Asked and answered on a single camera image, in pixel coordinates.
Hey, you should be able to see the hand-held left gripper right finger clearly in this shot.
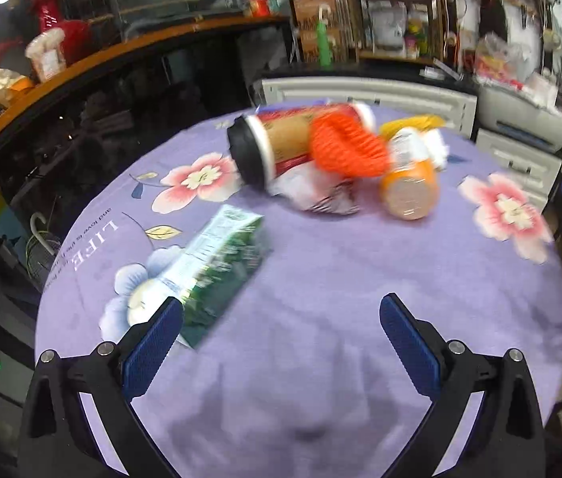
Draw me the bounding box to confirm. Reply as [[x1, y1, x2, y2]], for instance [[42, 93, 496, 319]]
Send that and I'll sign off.
[[379, 293, 547, 478]]

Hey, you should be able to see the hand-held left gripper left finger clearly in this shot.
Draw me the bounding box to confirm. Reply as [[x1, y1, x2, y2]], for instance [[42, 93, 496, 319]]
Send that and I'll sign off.
[[18, 296, 185, 478]]

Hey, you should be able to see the green drink carton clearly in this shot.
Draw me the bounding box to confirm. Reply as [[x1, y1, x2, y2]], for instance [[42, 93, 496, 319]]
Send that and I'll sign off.
[[159, 204, 272, 349]]

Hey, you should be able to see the yellow foam fruit net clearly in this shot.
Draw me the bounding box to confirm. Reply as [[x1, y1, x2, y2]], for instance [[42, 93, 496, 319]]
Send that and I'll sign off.
[[379, 114, 446, 140]]

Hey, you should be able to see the purple floral tablecloth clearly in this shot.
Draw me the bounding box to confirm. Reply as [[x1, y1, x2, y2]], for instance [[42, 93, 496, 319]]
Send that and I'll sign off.
[[34, 102, 562, 478]]

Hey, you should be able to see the orange pill bottle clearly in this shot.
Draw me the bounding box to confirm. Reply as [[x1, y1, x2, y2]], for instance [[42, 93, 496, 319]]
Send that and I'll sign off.
[[379, 127, 438, 221]]

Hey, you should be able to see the crumpled plastic wrapper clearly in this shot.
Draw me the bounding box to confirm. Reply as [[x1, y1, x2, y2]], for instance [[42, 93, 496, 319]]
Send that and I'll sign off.
[[268, 162, 362, 216]]

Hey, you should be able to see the crumpled white tissue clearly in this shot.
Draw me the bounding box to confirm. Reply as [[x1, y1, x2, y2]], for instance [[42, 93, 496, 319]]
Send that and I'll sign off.
[[423, 129, 451, 172]]

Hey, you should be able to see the orange foam fruit net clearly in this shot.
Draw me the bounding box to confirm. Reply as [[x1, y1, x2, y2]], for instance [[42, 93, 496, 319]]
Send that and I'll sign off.
[[309, 112, 392, 178]]

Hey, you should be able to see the paper coffee cup black lid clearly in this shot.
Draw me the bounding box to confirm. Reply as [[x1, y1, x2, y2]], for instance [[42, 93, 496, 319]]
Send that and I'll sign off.
[[226, 102, 376, 192]]

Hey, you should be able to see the white printer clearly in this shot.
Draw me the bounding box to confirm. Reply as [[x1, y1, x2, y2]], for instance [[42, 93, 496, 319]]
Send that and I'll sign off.
[[475, 82, 562, 155]]

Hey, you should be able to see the long white drawer cabinet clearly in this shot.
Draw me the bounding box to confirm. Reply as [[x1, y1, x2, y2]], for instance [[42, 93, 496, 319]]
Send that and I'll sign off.
[[261, 77, 478, 137]]

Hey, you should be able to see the curved wooden counter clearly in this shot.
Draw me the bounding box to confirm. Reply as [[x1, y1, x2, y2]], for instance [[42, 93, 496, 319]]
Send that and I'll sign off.
[[0, 15, 292, 170]]

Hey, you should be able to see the clear plastic bag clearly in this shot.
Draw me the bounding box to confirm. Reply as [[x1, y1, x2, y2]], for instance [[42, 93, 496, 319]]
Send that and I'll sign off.
[[475, 35, 526, 85]]

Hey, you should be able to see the green bottle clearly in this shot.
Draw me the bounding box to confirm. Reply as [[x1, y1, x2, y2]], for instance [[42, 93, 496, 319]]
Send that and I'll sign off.
[[316, 20, 334, 68]]

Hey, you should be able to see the clear snack jar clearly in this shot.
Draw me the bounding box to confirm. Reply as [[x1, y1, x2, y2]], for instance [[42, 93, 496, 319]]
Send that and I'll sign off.
[[26, 28, 67, 83]]

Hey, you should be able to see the wooden shelf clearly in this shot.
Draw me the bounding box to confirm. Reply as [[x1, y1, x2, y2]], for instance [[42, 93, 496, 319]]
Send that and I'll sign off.
[[348, 0, 441, 63]]

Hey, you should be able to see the red vase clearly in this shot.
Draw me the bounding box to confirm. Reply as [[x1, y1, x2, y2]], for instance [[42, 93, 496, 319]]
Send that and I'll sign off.
[[32, 0, 92, 61]]

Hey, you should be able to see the stack of cardboard boxes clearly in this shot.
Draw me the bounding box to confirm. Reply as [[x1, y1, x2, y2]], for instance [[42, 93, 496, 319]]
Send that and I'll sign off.
[[291, 0, 346, 63]]

